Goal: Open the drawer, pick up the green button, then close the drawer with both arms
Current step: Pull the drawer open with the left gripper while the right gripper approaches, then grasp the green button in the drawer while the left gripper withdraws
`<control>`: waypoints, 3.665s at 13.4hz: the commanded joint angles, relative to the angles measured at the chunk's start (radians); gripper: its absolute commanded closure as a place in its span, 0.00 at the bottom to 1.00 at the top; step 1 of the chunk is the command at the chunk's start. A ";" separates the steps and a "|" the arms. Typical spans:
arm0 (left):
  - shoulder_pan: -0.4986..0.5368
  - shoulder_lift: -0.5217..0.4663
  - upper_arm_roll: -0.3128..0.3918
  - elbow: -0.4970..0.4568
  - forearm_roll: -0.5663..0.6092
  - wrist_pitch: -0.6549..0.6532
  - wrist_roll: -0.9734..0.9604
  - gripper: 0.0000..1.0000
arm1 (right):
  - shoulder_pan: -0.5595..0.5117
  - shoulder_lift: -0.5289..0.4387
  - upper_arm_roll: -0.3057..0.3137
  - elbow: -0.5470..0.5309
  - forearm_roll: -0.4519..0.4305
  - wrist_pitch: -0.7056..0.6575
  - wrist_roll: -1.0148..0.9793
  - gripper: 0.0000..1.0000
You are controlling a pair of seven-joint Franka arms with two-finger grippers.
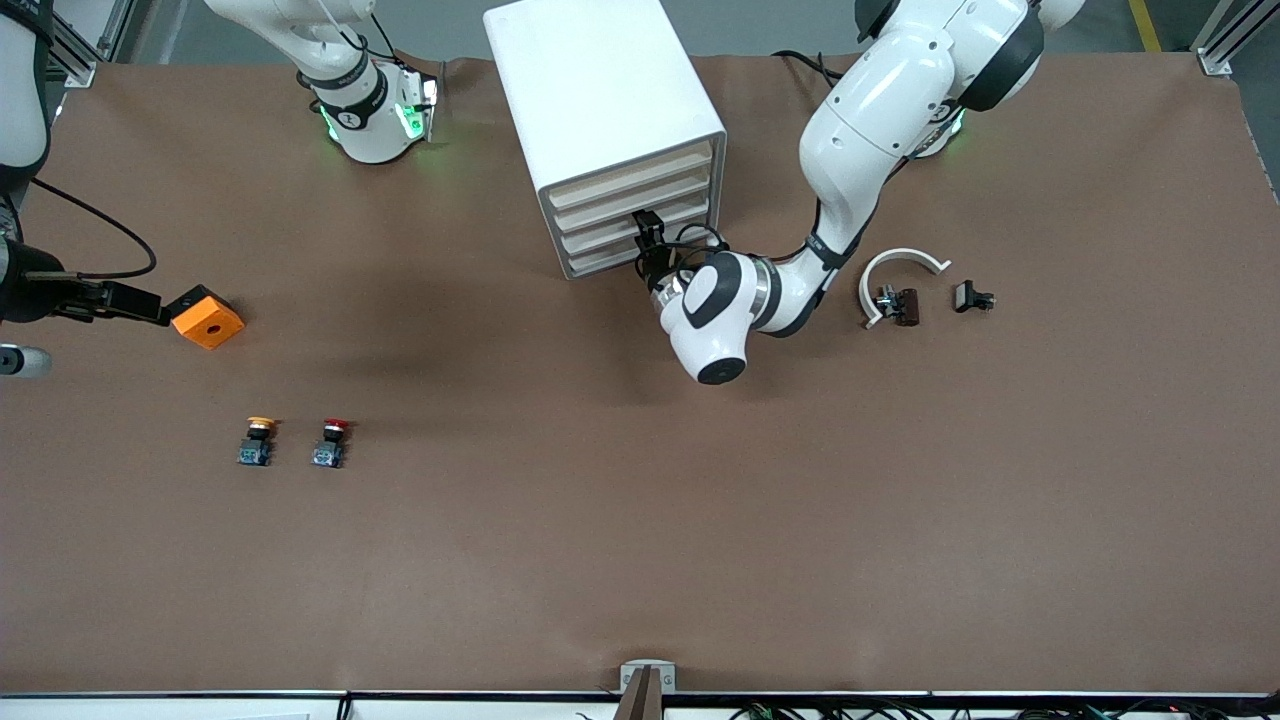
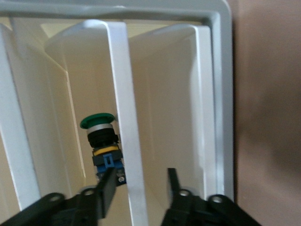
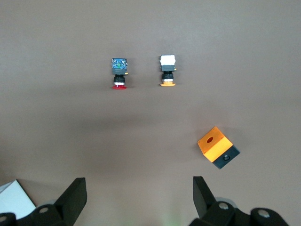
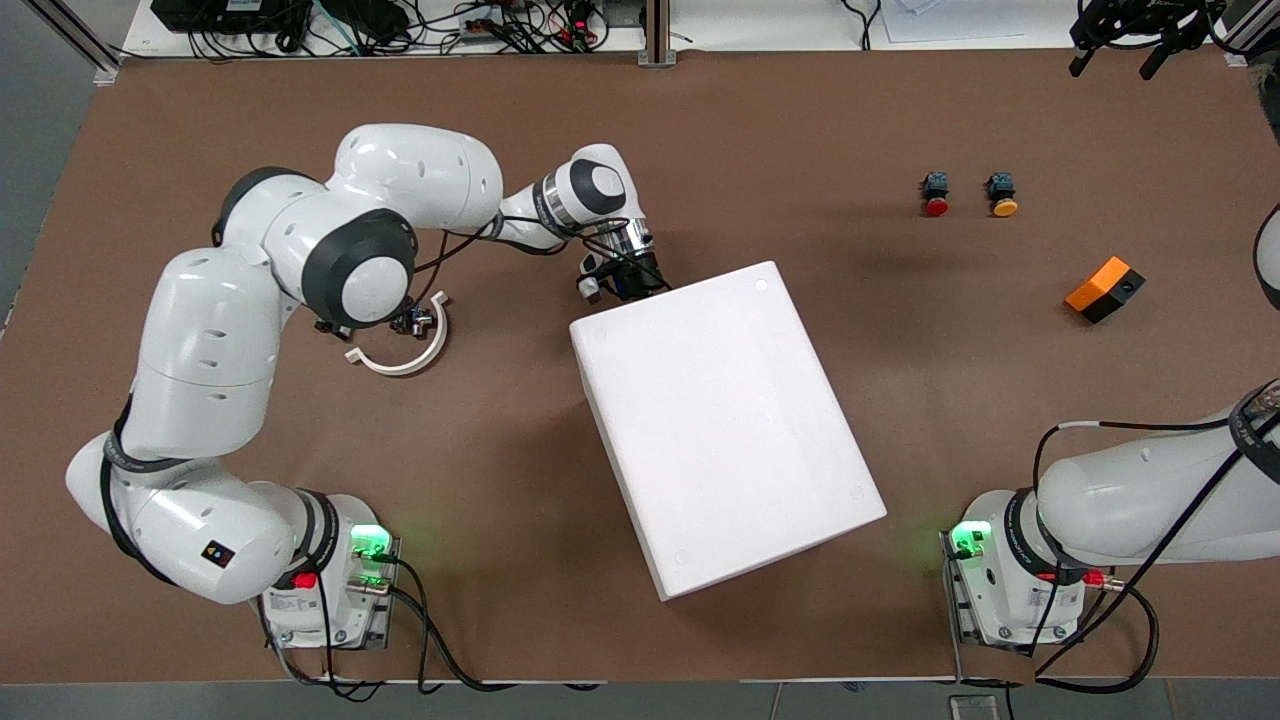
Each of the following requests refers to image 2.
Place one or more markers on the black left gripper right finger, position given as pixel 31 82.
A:
pixel 188 212

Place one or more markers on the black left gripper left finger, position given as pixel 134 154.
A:
pixel 105 193

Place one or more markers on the green push button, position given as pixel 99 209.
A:
pixel 98 134

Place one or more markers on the white plastic drawer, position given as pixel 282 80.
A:
pixel 164 106
pixel 124 117
pixel 14 141

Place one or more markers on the white drawer cabinet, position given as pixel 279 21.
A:
pixel 117 9

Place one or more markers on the brown table mat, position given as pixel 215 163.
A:
pixel 270 70

